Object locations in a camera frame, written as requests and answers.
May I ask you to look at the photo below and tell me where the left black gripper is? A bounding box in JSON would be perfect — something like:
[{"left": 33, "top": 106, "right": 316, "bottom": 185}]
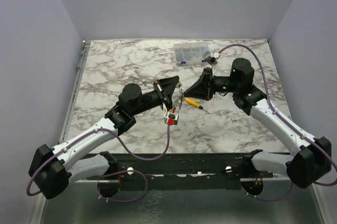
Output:
[{"left": 131, "top": 76, "right": 179, "bottom": 116}]

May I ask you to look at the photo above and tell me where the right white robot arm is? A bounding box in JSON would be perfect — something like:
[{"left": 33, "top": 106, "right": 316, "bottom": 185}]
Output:
[{"left": 184, "top": 58, "right": 332, "bottom": 189}]

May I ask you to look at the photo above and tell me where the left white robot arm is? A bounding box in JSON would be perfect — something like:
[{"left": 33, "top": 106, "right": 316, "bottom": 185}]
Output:
[{"left": 26, "top": 76, "right": 180, "bottom": 199}]

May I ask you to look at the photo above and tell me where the clear plastic screw box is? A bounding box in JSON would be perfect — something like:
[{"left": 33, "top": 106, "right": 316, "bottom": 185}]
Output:
[{"left": 173, "top": 42, "right": 210, "bottom": 66}]

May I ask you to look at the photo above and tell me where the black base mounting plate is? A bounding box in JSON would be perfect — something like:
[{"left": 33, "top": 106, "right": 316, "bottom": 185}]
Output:
[{"left": 89, "top": 153, "right": 273, "bottom": 191}]

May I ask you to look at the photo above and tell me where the yellow handled screwdriver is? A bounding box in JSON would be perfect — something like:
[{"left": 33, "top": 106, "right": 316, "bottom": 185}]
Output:
[{"left": 184, "top": 98, "right": 211, "bottom": 114}]

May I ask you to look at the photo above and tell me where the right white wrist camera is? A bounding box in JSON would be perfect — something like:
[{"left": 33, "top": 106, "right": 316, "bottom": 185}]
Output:
[{"left": 203, "top": 51, "right": 219, "bottom": 75}]

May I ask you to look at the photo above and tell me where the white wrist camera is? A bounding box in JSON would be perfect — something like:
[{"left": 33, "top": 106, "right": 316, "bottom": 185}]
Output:
[
  {"left": 164, "top": 107, "right": 179, "bottom": 126},
  {"left": 203, "top": 51, "right": 219, "bottom": 75}
]

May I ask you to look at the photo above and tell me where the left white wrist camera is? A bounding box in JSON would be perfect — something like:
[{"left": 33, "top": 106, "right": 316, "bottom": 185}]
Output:
[{"left": 164, "top": 107, "right": 179, "bottom": 126}]

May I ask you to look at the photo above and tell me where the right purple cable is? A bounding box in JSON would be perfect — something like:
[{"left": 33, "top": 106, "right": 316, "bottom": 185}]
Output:
[{"left": 217, "top": 43, "right": 337, "bottom": 186}]

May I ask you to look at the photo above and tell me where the purple cable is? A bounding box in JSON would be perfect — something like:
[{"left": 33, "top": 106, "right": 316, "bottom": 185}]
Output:
[
  {"left": 26, "top": 118, "right": 171, "bottom": 197},
  {"left": 217, "top": 43, "right": 337, "bottom": 186}
]

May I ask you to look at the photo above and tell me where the left side metal rail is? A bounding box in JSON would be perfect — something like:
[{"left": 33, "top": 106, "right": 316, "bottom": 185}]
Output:
[{"left": 58, "top": 40, "right": 91, "bottom": 143}]

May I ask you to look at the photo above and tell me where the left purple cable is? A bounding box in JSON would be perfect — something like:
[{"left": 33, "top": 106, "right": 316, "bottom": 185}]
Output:
[{"left": 26, "top": 118, "right": 171, "bottom": 197}]

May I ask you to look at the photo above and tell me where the aluminium frame rail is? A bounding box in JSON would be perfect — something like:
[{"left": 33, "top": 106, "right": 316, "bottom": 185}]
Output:
[{"left": 86, "top": 172, "right": 288, "bottom": 182}]

